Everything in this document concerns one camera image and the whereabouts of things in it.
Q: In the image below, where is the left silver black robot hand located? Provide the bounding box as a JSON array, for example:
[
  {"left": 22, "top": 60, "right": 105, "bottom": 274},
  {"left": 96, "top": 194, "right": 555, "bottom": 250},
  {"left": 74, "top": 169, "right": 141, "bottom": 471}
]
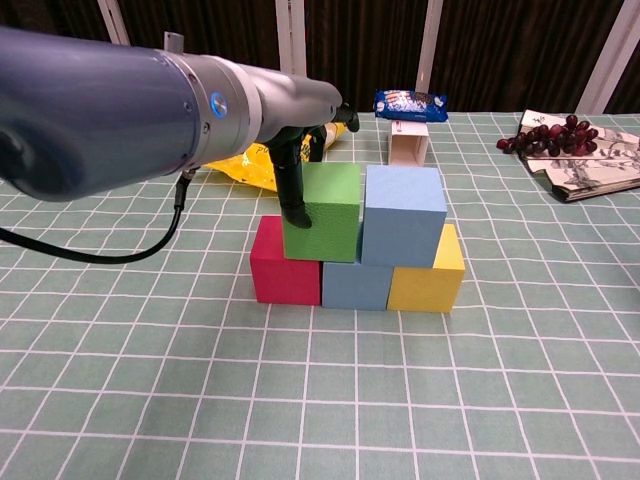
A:
[{"left": 252, "top": 69, "right": 361, "bottom": 230}]

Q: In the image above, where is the green foam cube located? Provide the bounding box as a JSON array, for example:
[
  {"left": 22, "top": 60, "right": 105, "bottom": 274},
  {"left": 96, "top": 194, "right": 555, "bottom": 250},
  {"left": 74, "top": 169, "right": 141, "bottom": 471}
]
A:
[{"left": 282, "top": 162, "right": 362, "bottom": 264}]

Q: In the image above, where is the light blue foam cube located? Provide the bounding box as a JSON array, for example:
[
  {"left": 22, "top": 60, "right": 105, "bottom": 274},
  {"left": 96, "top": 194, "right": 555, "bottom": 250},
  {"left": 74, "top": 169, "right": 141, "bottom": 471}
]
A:
[
  {"left": 321, "top": 259, "right": 394, "bottom": 310},
  {"left": 359, "top": 165, "right": 448, "bottom": 269}
]

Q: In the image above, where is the red foam cube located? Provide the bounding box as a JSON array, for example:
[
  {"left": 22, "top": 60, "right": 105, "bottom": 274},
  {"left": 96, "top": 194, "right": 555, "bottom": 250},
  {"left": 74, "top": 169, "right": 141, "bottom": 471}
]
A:
[{"left": 249, "top": 215, "right": 324, "bottom": 307}]

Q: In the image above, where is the yellow foam cube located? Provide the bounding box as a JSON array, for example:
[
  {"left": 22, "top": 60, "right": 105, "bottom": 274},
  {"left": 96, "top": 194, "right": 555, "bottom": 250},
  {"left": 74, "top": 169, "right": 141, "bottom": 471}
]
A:
[{"left": 386, "top": 223, "right": 466, "bottom": 314}]

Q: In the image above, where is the yellow snack bag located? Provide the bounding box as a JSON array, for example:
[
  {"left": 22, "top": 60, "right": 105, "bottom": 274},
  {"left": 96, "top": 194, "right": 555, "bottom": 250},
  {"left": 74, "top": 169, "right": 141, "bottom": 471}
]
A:
[{"left": 202, "top": 122, "right": 350, "bottom": 194}]

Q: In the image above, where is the blue cookie packet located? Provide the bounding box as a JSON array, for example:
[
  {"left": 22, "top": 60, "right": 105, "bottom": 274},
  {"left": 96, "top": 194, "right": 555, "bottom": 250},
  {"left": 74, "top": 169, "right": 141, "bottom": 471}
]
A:
[{"left": 373, "top": 88, "right": 450, "bottom": 124}]

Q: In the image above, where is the dark red grape bunch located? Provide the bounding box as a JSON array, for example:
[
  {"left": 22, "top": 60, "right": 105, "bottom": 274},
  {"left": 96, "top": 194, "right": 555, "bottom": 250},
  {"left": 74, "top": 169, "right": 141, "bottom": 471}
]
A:
[{"left": 496, "top": 114, "right": 600, "bottom": 158}]

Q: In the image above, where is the green checkered tablecloth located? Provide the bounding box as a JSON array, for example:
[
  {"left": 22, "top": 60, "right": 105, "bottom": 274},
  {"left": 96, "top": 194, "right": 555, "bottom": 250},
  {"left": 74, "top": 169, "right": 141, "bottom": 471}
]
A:
[{"left": 0, "top": 110, "right": 640, "bottom": 480}]

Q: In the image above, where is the painted paper folding fan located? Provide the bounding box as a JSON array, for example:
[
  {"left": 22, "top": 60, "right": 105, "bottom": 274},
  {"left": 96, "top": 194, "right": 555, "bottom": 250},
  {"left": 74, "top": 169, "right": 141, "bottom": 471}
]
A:
[{"left": 517, "top": 109, "right": 640, "bottom": 204}]

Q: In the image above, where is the white metal frame post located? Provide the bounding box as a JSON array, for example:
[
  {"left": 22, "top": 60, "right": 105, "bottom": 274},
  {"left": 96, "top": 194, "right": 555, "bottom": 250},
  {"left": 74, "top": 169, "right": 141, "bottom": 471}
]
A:
[
  {"left": 574, "top": 0, "right": 640, "bottom": 114},
  {"left": 416, "top": 0, "right": 445, "bottom": 97},
  {"left": 275, "top": 0, "right": 309, "bottom": 79},
  {"left": 96, "top": 0, "right": 131, "bottom": 46}
]

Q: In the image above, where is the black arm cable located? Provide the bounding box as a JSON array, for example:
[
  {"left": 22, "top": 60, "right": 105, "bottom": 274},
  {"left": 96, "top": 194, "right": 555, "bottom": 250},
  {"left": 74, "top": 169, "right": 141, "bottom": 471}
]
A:
[{"left": 0, "top": 168, "right": 195, "bottom": 265}]

